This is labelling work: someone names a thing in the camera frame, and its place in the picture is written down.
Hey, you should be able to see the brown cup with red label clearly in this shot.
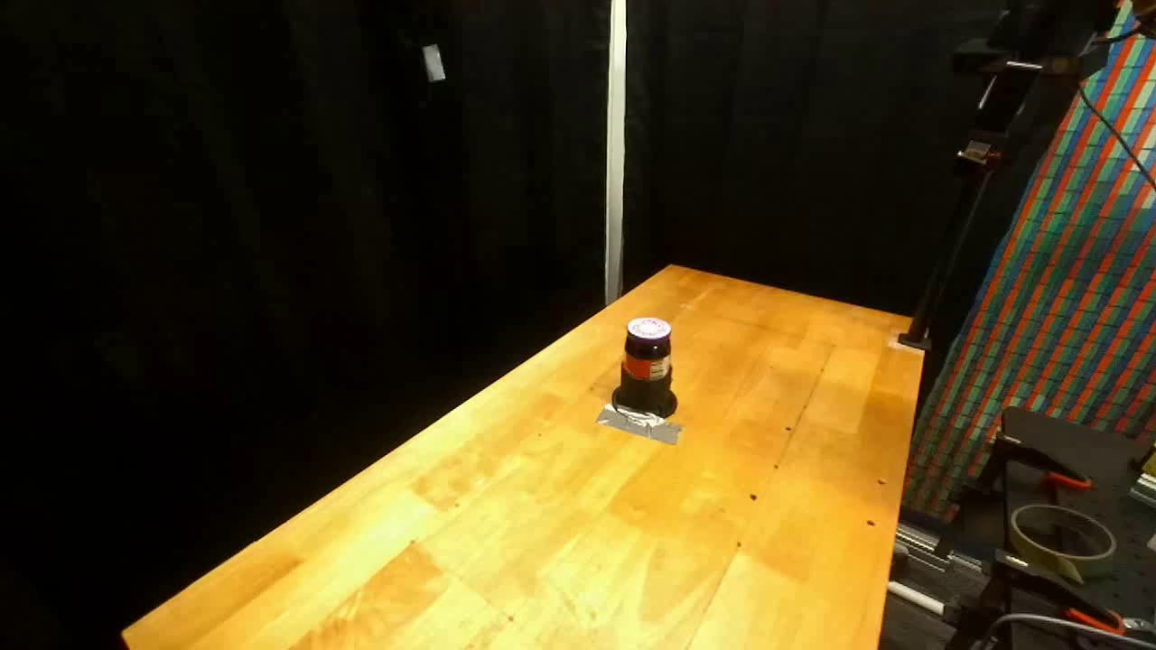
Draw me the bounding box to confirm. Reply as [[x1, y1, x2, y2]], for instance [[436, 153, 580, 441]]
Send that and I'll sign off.
[[611, 314, 683, 422]]

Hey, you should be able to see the white vertical pole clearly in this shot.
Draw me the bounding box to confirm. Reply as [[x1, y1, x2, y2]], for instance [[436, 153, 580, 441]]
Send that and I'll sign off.
[[601, 0, 634, 306]]

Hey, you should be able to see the small white tag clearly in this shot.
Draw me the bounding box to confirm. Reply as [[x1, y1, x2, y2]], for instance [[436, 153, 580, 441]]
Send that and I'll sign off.
[[418, 39, 453, 85]]

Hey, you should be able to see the black curtain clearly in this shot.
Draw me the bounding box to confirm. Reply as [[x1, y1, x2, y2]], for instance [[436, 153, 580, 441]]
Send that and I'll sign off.
[[0, 0, 1041, 650]]

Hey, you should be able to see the colourful striped woven cloth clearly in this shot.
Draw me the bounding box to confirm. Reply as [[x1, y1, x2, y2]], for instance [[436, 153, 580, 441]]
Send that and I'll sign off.
[[902, 8, 1156, 523]]

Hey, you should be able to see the beige masking tape roll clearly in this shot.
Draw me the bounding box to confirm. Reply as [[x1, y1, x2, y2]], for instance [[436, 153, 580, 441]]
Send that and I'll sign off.
[[1005, 498, 1123, 587]]

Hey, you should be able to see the silver aluminium rail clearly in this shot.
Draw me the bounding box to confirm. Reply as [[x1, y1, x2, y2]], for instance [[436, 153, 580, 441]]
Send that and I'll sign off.
[[887, 523, 975, 619]]

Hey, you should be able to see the black camera stand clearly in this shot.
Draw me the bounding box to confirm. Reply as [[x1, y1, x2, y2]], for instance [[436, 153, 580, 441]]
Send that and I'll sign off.
[[898, 0, 1117, 353]]

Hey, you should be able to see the black cable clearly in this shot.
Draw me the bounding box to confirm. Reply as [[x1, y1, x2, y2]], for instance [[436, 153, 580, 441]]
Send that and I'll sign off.
[[1075, 68, 1156, 193]]

